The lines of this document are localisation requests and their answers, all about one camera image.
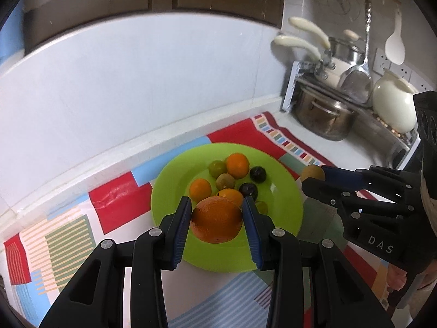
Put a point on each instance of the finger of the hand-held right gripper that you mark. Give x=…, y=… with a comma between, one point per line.
x=341, y=177
x=319, y=187

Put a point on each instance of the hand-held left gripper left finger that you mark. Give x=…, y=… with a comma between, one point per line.
x=181, y=227

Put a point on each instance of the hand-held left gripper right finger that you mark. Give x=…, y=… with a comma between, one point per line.
x=251, y=229

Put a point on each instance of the yellow plum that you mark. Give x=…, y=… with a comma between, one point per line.
x=311, y=172

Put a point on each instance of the green plum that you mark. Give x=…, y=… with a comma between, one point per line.
x=262, y=207

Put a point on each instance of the large orange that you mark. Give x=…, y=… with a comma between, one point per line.
x=216, y=222

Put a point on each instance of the dark purple plum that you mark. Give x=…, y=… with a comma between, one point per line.
x=248, y=190
x=258, y=174

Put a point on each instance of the small orange tangerine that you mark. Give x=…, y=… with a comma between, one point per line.
x=237, y=165
x=230, y=193
x=200, y=189

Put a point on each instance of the green plate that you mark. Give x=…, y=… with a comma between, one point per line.
x=181, y=177

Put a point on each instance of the kiwi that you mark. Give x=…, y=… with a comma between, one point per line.
x=225, y=181

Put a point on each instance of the person's right hand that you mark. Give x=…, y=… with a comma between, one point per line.
x=398, y=278

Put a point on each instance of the large steel stockpot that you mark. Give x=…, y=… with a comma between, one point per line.
x=324, y=116

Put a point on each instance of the green lime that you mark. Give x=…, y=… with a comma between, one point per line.
x=217, y=168

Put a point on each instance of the colourful patchwork table mat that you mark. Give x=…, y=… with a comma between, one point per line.
x=112, y=198

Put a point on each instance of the white ceramic kettle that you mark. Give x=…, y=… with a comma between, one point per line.
x=392, y=104

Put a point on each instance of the steel skimmer ladle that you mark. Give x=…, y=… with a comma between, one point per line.
x=355, y=82

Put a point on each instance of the white plastic rack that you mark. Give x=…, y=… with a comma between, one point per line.
x=290, y=88

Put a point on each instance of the white rice paddle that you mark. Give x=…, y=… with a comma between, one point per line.
x=395, y=47

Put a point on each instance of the white wall socket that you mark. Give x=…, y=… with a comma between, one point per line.
x=421, y=78
x=380, y=61

